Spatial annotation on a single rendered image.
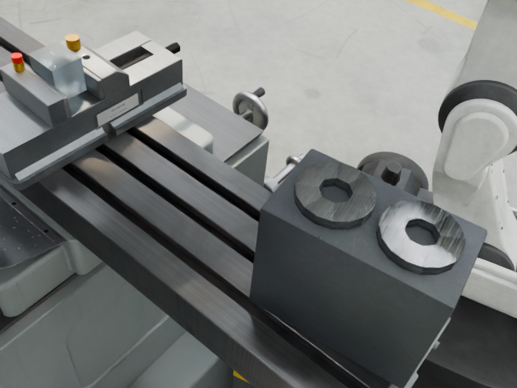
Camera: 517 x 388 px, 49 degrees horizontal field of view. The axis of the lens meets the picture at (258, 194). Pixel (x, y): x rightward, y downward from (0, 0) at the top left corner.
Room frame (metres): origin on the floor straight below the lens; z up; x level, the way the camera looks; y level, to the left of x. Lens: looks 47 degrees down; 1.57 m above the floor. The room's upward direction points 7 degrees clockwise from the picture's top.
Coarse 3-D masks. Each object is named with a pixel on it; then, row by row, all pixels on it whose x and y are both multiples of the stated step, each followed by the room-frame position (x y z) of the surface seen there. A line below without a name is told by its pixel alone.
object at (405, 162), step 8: (376, 152) 1.11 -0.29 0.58; (384, 152) 1.10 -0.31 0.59; (392, 152) 1.10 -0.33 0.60; (368, 160) 1.09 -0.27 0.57; (376, 160) 1.07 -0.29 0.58; (384, 160) 1.07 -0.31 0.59; (392, 160) 1.07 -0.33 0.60; (400, 160) 1.07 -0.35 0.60; (408, 160) 1.07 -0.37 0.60; (360, 168) 1.08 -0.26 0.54; (408, 168) 1.05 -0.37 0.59; (416, 168) 1.06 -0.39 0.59; (416, 176) 1.04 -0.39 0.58; (424, 176) 1.05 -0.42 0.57; (424, 184) 1.04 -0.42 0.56
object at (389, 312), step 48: (288, 192) 0.43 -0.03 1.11; (336, 192) 0.44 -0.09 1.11; (384, 192) 0.44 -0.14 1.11; (288, 240) 0.38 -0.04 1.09; (336, 240) 0.37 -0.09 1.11; (384, 240) 0.36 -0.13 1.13; (432, 240) 0.38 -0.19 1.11; (480, 240) 0.39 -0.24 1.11; (288, 288) 0.38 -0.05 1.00; (336, 288) 0.35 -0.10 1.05; (384, 288) 0.33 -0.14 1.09; (432, 288) 0.32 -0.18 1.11; (336, 336) 0.34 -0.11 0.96; (384, 336) 0.32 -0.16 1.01; (432, 336) 0.30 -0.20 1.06
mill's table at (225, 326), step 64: (0, 64) 0.84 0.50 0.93; (64, 192) 0.55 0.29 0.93; (128, 192) 0.56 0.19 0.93; (192, 192) 0.58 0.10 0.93; (256, 192) 0.59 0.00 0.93; (128, 256) 0.45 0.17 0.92; (192, 256) 0.46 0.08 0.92; (192, 320) 0.38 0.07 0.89; (256, 320) 0.37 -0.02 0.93; (448, 320) 0.41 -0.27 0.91; (256, 384) 0.32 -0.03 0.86; (320, 384) 0.30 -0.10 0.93; (384, 384) 0.31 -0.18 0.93
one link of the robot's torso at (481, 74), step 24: (504, 0) 0.73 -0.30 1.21; (480, 24) 0.75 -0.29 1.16; (504, 24) 0.74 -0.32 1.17; (480, 48) 0.75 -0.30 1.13; (504, 48) 0.74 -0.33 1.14; (456, 72) 0.81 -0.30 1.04; (480, 72) 0.75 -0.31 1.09; (504, 72) 0.73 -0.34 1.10; (456, 96) 0.74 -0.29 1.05; (480, 96) 0.72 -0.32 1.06; (504, 96) 0.71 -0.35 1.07
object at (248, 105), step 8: (240, 96) 1.16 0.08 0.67; (248, 96) 1.15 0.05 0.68; (256, 96) 1.15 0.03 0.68; (232, 104) 1.17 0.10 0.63; (240, 104) 1.17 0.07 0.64; (248, 104) 1.15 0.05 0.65; (256, 104) 1.13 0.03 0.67; (240, 112) 1.17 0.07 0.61; (248, 112) 1.14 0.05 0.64; (256, 112) 1.14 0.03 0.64; (264, 112) 1.12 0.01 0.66; (248, 120) 1.15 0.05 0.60; (256, 120) 1.14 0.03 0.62; (264, 120) 1.12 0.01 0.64; (264, 128) 1.12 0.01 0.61
